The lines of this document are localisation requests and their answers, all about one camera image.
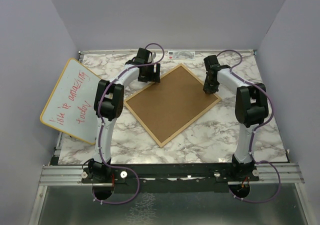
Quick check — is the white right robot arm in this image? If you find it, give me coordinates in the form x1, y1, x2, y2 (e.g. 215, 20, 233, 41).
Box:
203, 55, 269, 181

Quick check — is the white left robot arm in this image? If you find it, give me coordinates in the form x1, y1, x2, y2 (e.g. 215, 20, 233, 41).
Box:
82, 45, 161, 183

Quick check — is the white sticker label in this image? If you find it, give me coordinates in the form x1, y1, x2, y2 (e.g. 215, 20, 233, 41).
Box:
167, 50, 196, 61

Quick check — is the yellow-rimmed whiteboard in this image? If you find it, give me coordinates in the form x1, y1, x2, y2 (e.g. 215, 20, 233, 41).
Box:
40, 58, 101, 145

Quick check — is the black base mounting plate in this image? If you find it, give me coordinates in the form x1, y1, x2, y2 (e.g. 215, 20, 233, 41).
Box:
81, 161, 259, 194

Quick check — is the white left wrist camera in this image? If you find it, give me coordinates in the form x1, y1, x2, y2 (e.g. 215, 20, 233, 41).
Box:
148, 52, 157, 63

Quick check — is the aluminium back rail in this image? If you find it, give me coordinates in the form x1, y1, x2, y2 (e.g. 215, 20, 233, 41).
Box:
78, 48, 256, 55

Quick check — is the aluminium rail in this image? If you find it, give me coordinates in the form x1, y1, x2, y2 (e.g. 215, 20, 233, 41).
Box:
38, 163, 305, 186
78, 48, 256, 55

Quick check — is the aluminium front rail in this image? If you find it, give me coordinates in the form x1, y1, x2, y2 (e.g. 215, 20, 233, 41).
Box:
38, 163, 305, 186

